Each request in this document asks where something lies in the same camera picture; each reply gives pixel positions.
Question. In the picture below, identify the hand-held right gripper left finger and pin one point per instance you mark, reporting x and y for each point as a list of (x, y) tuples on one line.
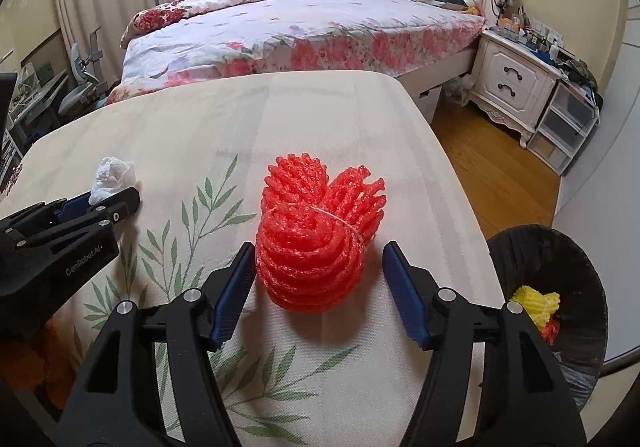
[(235, 297)]

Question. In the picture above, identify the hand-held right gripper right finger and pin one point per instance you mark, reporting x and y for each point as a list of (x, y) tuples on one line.
[(407, 302)]

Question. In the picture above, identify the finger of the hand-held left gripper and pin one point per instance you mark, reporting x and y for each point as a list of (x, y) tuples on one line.
[(75, 229), (40, 214)]

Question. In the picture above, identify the white wad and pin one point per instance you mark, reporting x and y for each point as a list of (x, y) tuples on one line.
[(112, 174)]

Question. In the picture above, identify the red foam fruit net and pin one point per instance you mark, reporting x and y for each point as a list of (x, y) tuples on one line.
[(310, 237)]

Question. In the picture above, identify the yellow foam fruit net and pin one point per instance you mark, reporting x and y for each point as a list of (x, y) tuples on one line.
[(537, 304)]

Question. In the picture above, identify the red knotted plastic bag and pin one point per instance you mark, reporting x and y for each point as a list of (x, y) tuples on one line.
[(550, 331)]

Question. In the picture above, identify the black-lined trash bin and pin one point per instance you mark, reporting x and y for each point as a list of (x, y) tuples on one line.
[(570, 267)]

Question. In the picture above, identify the cluttered desk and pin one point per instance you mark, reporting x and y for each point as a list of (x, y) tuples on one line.
[(35, 102)]

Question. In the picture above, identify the black monitor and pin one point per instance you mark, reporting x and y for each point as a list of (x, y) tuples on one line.
[(7, 102)]

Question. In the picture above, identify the grey office chair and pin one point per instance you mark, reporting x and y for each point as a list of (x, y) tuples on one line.
[(80, 87)]

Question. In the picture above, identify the clear plastic bag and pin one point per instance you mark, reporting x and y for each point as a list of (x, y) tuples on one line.
[(457, 92)]

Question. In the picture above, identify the clear plastic drawer unit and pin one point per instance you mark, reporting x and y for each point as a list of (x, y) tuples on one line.
[(560, 127)]

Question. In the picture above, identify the white nightstand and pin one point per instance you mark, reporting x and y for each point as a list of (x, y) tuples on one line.
[(510, 72)]

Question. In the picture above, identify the white wardrobe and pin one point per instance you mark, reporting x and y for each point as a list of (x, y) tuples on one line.
[(620, 152)]

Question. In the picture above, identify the bed with floral sheet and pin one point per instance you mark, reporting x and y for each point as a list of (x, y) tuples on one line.
[(300, 27)]

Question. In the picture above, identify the cluster of small bottles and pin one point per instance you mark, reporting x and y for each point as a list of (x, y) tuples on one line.
[(540, 37)]

